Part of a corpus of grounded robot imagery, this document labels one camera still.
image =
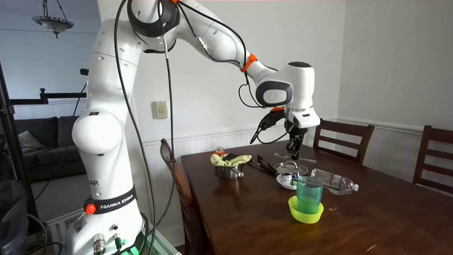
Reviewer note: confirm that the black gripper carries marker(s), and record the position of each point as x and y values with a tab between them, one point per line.
296	135

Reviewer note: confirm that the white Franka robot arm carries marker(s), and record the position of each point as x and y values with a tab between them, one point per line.
113	94

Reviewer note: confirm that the translucent green cup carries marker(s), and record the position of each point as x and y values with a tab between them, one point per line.
310	193

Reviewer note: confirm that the green plastic cup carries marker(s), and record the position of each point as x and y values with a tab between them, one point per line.
302	216

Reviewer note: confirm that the metal pot lid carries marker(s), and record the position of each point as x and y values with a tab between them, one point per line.
292	167

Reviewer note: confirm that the black spatula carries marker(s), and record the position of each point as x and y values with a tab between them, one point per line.
264	166

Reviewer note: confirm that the dark wooden chair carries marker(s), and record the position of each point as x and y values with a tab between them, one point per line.
181	189
439	142
341	142

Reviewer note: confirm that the clear plastic water bottle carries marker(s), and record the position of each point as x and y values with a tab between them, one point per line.
337	182

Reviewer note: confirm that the metal pot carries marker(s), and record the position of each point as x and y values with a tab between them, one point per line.
230	172

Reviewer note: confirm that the yellow-green cloth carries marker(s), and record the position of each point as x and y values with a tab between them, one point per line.
227	160

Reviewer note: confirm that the orange juice bottle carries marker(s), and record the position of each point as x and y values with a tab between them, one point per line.
218	152

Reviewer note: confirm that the robot mounting stand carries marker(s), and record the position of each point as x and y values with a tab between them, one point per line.
163	245

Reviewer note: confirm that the dark grey sofa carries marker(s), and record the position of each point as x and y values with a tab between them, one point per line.
43	160

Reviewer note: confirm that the grey sofa pillow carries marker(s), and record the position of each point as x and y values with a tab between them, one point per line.
29	142

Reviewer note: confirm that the hanging chandelier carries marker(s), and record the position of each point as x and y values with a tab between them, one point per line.
54	23

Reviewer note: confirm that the black tripod stand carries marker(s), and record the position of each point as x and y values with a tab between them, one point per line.
12	150

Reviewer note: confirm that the white light switch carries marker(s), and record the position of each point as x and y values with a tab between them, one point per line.
160	109

